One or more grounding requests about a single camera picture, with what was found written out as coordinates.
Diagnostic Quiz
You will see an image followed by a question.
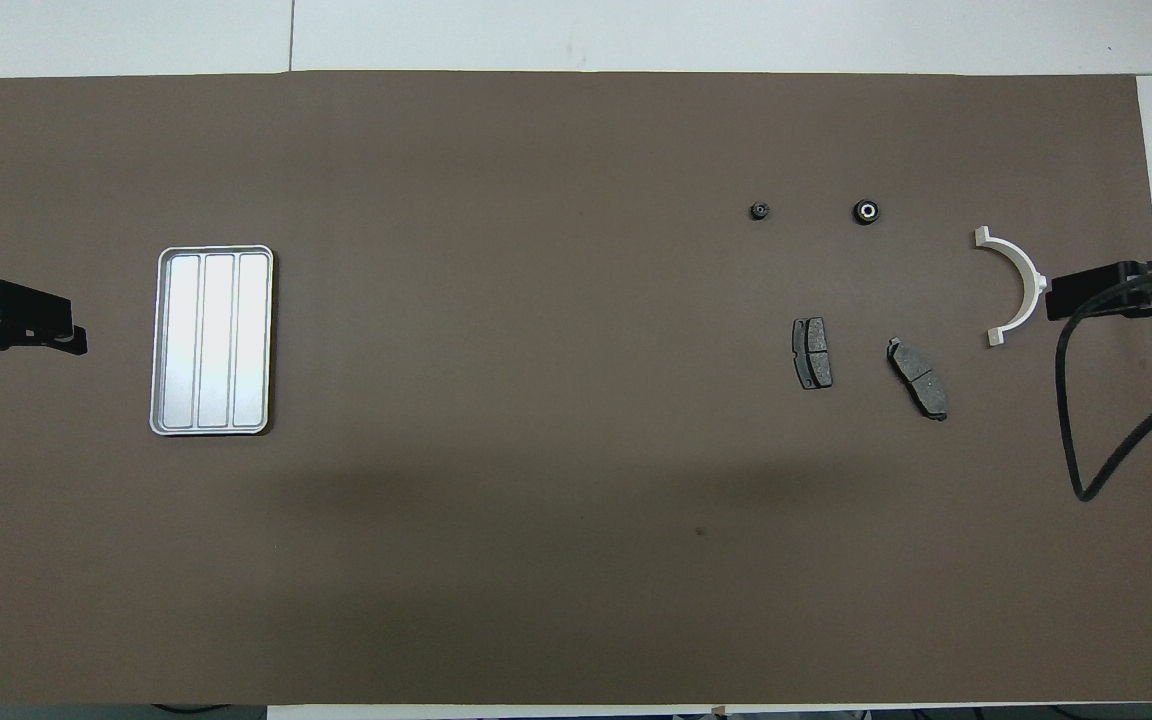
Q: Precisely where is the rectangular dark brake pad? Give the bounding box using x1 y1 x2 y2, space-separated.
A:
792 317 834 391

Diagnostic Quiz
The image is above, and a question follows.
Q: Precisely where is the brown table mat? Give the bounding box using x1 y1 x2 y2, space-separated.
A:
0 70 1152 706

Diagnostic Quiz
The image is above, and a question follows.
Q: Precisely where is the elongated dark brake pad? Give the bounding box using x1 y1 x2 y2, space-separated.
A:
886 337 950 422

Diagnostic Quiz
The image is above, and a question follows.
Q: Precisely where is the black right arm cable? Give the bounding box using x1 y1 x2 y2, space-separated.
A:
1056 262 1152 503

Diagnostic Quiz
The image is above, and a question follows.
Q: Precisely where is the white curved plastic bracket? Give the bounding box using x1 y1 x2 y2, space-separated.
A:
974 227 1049 349

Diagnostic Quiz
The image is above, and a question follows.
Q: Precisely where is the silver metal tray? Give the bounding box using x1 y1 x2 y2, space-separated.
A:
149 245 275 438

